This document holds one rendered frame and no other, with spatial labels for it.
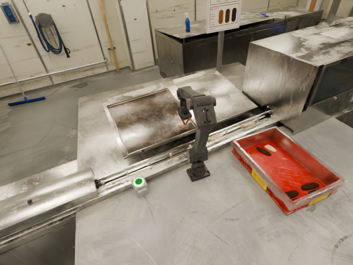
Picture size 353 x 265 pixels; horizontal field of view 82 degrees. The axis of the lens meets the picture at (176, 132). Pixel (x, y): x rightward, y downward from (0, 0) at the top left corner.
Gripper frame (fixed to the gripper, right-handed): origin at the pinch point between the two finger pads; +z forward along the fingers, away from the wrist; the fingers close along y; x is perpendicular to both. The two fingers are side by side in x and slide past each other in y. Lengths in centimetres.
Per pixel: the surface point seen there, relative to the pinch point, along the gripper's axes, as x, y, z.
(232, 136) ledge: 26.4, 20.2, 5.4
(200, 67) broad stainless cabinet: 98, -148, 60
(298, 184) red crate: 37, 64, 2
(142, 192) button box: -40, 34, 5
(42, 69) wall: -136, -336, 111
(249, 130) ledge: 39.7, 20.5, 5.2
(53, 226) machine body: -87, 30, 13
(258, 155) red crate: 32, 39, 6
